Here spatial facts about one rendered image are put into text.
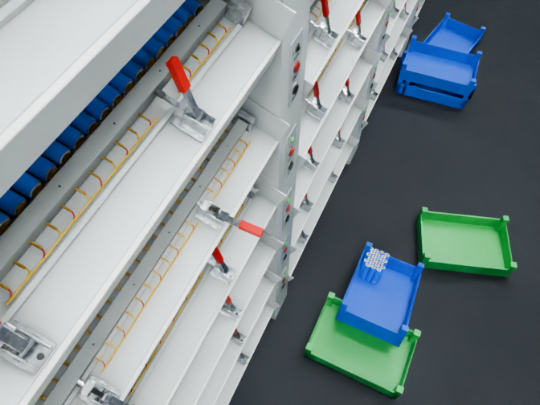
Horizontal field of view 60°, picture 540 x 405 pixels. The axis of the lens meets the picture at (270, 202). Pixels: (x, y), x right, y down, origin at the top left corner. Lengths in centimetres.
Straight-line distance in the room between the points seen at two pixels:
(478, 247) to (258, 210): 108
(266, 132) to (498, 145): 150
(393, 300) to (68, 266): 127
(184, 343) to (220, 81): 45
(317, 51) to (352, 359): 98
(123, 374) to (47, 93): 40
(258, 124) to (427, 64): 156
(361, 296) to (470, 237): 50
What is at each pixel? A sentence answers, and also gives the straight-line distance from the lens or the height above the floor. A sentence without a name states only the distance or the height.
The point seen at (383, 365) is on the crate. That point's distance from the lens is 157.
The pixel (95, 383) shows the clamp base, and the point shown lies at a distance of 60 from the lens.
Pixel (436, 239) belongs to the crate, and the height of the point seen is 0.
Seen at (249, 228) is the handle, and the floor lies 93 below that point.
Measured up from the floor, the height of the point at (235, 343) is 32.
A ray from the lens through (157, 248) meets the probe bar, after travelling 63.
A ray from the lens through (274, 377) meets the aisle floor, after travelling 153.
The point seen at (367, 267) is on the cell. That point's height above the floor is 9.
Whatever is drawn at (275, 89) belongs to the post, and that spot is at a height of 101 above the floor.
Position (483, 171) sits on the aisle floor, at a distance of 203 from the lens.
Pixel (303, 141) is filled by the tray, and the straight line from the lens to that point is 102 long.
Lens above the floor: 149
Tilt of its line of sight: 57 degrees down
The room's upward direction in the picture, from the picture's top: straight up
